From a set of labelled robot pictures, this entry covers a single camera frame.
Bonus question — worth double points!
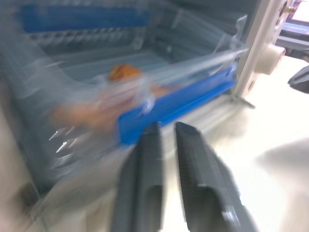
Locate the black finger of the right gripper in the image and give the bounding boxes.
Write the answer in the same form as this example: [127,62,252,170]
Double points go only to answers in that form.
[287,66,309,94]

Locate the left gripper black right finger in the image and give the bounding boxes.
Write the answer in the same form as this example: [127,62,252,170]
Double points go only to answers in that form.
[174,121,257,232]

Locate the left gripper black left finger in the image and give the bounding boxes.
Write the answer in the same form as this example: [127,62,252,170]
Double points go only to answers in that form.
[115,121,163,232]

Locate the glass oven door blue handle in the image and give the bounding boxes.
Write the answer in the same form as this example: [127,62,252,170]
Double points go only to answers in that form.
[48,45,249,170]

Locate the white oven knob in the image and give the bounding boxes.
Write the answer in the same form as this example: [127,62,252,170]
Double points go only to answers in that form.
[256,44,286,75]

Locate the white toaster oven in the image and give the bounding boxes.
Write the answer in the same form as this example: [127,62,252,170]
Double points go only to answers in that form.
[0,0,296,218]

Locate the clear plastic food container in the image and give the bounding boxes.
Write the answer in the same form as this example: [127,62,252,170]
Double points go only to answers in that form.
[48,62,156,167]

